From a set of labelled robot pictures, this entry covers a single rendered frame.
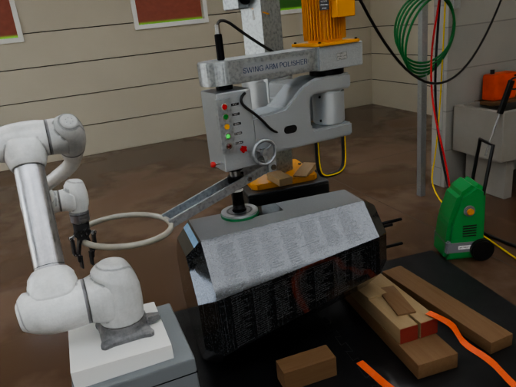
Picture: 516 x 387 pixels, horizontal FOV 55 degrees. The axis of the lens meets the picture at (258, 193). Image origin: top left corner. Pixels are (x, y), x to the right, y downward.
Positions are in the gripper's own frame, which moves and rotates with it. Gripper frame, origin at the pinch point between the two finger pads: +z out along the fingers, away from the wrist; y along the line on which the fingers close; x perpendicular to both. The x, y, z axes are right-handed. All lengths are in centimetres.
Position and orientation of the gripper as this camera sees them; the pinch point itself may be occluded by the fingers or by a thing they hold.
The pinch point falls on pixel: (86, 259)
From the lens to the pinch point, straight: 259.5
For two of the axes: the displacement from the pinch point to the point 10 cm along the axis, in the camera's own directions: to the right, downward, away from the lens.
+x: -6.9, -2.1, 6.9
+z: 0.3, 9.5, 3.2
